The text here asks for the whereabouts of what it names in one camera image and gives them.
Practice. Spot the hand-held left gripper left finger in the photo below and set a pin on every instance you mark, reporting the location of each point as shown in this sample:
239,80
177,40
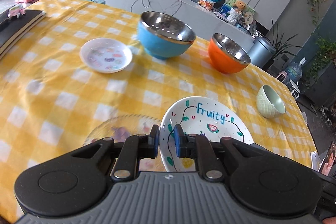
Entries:
157,139

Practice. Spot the leafy green bush plant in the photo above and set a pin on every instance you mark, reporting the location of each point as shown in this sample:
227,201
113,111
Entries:
323,56

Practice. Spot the blue steel-lined bowl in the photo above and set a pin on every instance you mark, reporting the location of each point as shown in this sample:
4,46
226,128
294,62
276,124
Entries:
157,43

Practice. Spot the yellow checkered tablecloth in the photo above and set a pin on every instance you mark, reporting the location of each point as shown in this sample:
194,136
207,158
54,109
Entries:
65,87

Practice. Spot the small pale green bowl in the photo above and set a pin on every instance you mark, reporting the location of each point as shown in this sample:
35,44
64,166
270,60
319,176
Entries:
267,106

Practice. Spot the small colourful packet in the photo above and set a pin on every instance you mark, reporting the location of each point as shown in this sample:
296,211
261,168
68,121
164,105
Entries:
17,10

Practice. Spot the teddy bear in knitted pot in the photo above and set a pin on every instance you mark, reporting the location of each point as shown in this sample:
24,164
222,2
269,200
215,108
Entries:
237,11

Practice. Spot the white fruit-print bowl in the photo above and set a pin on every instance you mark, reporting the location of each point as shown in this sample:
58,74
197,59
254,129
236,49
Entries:
210,113

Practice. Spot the orange steel-lined bowl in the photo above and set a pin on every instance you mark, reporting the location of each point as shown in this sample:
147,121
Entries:
221,61

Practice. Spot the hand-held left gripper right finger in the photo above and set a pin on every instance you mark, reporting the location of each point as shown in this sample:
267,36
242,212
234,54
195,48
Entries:
179,140

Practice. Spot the grey metal trash can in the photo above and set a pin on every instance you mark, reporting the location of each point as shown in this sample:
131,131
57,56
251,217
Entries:
261,53

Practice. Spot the pink space heater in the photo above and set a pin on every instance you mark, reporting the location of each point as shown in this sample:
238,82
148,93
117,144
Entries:
281,77

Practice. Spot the clear glass plate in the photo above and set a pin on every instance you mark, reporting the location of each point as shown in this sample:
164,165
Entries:
126,124

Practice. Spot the hanging vine plant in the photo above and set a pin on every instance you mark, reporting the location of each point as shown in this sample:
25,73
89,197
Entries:
312,3

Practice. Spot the black notebook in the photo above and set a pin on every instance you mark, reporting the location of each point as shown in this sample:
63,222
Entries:
18,27

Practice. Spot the small white printed plate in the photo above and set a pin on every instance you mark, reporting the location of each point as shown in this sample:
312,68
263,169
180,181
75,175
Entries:
105,56

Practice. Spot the white round stool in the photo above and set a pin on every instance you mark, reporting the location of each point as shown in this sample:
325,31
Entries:
295,86

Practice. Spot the large blue water bottle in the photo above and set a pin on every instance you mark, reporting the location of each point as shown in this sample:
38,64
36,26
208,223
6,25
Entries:
295,71

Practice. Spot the potted green plant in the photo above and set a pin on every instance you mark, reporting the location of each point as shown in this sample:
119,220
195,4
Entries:
282,43

